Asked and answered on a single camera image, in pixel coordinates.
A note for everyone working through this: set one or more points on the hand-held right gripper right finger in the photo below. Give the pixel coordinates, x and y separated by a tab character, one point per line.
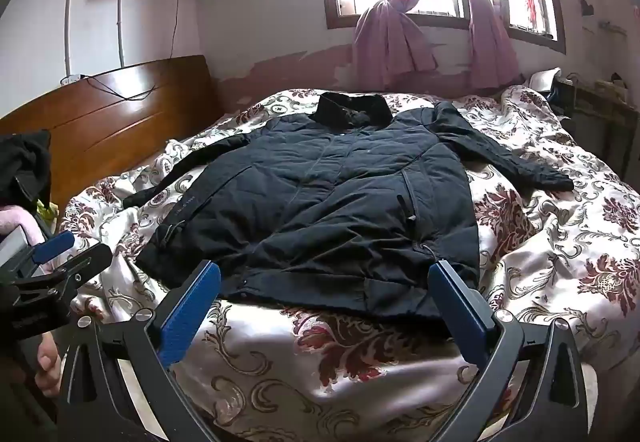
462	317

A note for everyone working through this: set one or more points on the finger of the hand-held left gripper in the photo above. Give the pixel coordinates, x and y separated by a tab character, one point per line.
52	245
85	265

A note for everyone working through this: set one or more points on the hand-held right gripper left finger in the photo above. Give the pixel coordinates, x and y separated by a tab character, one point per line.
192	312

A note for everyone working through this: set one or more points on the black padded jacket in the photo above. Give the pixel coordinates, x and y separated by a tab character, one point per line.
320	182

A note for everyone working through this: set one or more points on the person's left hand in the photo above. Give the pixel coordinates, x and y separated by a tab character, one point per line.
48	364

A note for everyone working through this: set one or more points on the yellow-green item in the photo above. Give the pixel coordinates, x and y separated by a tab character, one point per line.
49	211

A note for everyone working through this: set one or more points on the pink cloth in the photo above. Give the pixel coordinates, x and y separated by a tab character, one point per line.
22	219

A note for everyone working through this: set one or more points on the black garment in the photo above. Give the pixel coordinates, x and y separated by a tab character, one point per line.
22	167

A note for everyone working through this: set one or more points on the wooden headboard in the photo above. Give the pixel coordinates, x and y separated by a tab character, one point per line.
100	122

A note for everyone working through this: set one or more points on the floral bed blanket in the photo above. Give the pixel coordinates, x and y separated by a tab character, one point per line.
575	247

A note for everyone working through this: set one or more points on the cluttered bedside table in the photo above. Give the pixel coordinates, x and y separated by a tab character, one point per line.
600	112

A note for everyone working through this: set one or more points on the pink curtain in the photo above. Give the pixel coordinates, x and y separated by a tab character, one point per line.
390	47
487	47

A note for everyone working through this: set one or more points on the white wall pipe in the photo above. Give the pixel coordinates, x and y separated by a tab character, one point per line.
70	12
120	27

